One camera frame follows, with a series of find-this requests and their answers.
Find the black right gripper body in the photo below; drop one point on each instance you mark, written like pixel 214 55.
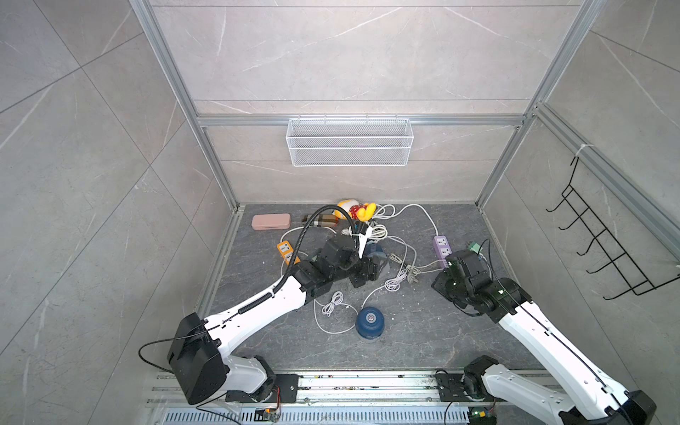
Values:
pixel 444 285

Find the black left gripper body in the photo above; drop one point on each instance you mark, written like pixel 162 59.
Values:
pixel 362 269

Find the green usb charger cube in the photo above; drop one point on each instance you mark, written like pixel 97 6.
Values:
pixel 475 248

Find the blue meat grinder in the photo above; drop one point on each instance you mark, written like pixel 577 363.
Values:
pixel 370 323
pixel 376 253

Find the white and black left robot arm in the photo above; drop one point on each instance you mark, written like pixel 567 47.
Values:
pixel 201 352

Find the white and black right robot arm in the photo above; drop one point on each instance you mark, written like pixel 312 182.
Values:
pixel 588 395

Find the purple power strip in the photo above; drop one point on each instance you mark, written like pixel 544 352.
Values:
pixel 442 249

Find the brown plaid pouch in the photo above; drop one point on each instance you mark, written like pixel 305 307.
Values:
pixel 321 220

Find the yellow duck plush toy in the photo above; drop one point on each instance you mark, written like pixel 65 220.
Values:
pixel 356 210

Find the orange power strip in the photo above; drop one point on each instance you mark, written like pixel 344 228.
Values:
pixel 286 250

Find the pink rectangular case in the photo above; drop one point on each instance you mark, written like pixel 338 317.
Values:
pixel 262 222

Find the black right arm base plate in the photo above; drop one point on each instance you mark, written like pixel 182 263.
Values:
pixel 460 387

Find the white wire mesh basket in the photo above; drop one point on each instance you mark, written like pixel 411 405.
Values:
pixel 313 143

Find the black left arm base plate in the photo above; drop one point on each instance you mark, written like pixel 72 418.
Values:
pixel 283 387

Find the black wire hook rack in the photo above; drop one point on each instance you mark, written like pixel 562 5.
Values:
pixel 617 257

